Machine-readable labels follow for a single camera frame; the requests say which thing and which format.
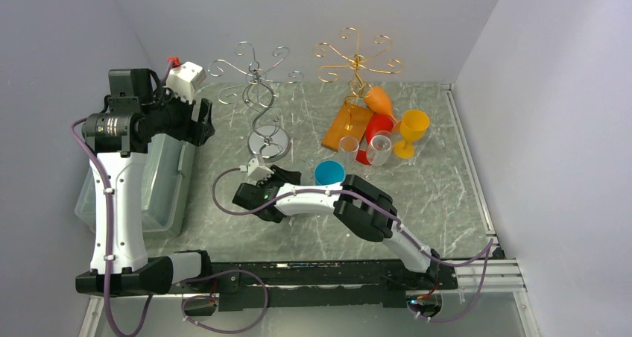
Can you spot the red plastic wine glass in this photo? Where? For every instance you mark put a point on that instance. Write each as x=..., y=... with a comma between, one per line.
x=377, y=123

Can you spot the blue plastic wine glass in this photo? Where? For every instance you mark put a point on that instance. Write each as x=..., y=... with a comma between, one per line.
x=329, y=172

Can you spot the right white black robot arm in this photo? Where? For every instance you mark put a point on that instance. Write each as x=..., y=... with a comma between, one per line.
x=364, y=209

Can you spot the orange plastic wine glass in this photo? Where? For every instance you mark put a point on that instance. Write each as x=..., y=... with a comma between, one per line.
x=380, y=102

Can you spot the clear patterned wine glass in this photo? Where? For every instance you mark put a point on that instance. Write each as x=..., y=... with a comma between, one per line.
x=379, y=148

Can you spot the clear plastic storage box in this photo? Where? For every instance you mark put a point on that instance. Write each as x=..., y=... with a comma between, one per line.
x=165, y=185

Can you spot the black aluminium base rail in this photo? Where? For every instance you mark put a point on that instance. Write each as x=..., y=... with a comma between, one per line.
x=384, y=282

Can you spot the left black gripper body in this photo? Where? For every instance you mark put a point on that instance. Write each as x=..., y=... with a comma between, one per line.
x=174, y=118

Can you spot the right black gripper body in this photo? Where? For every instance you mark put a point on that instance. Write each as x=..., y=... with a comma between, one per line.
x=278, y=176

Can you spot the yellow plastic wine glass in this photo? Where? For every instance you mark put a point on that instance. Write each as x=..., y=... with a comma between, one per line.
x=412, y=128

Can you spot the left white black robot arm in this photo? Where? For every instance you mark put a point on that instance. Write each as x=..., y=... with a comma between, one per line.
x=138, y=107

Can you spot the gold wire glass rack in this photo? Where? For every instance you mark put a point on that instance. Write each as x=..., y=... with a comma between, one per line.
x=353, y=116

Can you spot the silver wire glass rack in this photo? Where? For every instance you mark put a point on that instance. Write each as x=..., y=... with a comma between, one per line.
x=267, y=140

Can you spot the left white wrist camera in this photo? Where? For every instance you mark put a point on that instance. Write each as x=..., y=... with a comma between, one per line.
x=184, y=79

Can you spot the clear plain wine glass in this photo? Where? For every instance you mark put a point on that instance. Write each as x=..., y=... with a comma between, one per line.
x=347, y=150

